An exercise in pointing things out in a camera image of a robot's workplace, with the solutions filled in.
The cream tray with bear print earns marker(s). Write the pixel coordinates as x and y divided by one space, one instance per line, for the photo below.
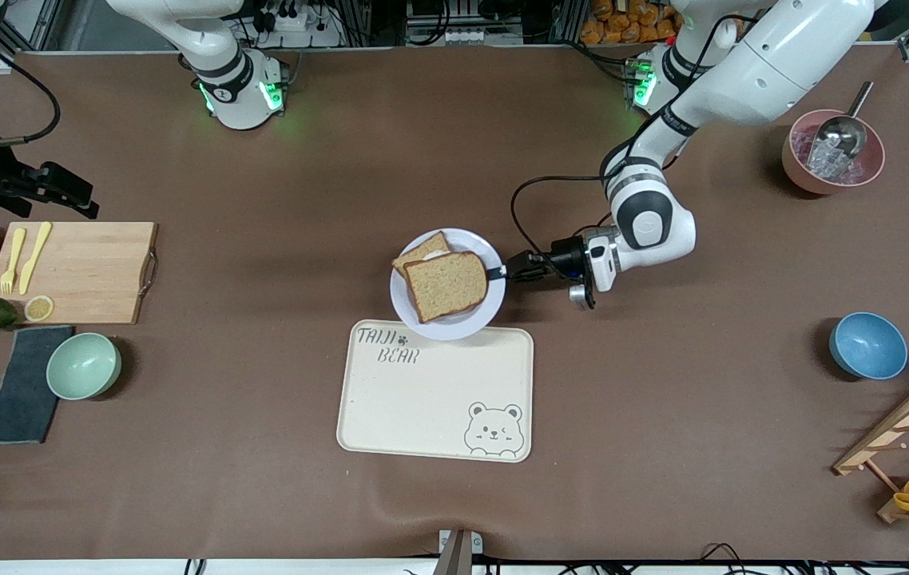
422 399

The pile of orange snacks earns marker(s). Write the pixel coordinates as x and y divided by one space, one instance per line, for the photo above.
622 20

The mint green bowl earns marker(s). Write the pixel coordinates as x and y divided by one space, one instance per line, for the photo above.
83 366

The small white socket block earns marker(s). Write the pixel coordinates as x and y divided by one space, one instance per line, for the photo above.
469 36

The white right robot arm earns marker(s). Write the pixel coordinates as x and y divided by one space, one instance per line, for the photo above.
223 80

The wooden peg rack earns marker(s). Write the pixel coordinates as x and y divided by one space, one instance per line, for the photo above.
894 427

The bread slice under egg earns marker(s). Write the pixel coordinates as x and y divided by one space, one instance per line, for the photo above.
418 246

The cut lemon half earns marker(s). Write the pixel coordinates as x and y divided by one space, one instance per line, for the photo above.
39 308

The metal scoop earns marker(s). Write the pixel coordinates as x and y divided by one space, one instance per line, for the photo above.
842 136

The dark grey cloth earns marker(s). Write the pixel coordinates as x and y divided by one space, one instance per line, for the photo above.
23 399

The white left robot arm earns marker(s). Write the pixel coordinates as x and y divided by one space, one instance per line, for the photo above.
758 72

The plain brown bread slice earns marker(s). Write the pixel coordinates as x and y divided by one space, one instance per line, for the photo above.
446 286

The pale lavender round plate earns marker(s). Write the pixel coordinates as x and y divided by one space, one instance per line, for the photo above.
454 327

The aluminium camera post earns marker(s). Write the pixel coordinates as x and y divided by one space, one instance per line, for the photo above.
456 555

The yellow plastic knife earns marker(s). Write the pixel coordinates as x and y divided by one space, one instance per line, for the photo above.
33 259

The yellow plastic fork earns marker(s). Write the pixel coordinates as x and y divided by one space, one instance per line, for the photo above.
13 259

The pink bowl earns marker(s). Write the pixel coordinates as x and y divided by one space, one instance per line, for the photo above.
798 180

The wooden cutting board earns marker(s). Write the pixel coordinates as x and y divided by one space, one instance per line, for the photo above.
87 271

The white power strip with plugs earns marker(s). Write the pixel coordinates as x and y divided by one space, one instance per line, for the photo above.
295 24

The blue bowl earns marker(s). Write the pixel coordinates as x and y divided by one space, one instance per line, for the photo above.
868 346

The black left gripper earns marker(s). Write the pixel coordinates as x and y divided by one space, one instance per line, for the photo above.
562 259

